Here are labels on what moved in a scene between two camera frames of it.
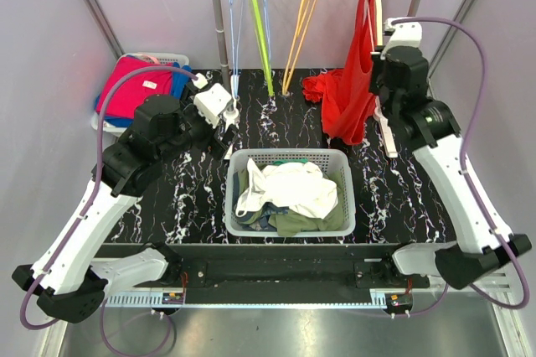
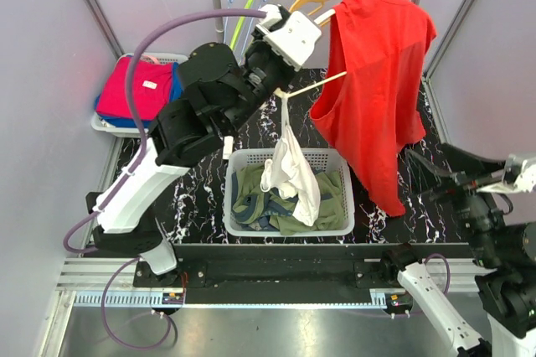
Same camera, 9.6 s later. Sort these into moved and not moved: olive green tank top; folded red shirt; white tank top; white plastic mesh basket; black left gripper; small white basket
Moved: white tank top; black left gripper
Not moved: white plastic mesh basket; olive green tank top; small white basket; folded red shirt
